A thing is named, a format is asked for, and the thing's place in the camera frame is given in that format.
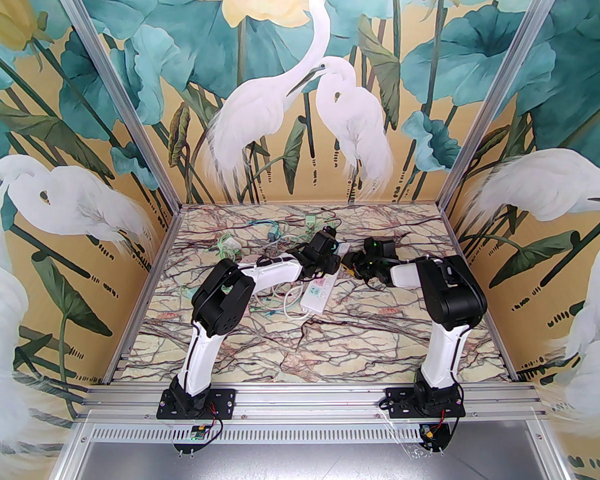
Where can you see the teal charger adapter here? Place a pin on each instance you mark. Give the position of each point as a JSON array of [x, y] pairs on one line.
[[274, 234]]

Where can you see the aluminium frame post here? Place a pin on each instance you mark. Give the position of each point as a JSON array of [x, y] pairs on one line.
[[495, 93], [120, 93]]

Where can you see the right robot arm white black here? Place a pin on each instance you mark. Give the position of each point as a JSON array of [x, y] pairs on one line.
[[445, 363]]

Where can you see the perforated metal strip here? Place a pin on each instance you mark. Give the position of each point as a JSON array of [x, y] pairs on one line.
[[305, 433]]

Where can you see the white cube adapter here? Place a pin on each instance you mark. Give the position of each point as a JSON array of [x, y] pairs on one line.
[[233, 244]]

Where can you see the aluminium front rail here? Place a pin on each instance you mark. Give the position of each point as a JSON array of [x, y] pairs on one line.
[[305, 400]]

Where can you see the white power strip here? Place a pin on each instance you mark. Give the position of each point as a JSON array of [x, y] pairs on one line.
[[317, 293]]

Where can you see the green charger adapter with prongs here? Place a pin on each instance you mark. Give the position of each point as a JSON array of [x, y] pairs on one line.
[[310, 221]]

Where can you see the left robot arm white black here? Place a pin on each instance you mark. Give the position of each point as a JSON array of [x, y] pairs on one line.
[[275, 273]]

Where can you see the small white plug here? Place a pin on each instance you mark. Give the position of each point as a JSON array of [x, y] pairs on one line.
[[343, 245]]

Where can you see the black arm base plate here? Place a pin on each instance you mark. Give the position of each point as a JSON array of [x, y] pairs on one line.
[[397, 403], [225, 403]]

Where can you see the grey metal sheet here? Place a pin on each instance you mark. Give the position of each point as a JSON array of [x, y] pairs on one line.
[[305, 463]]

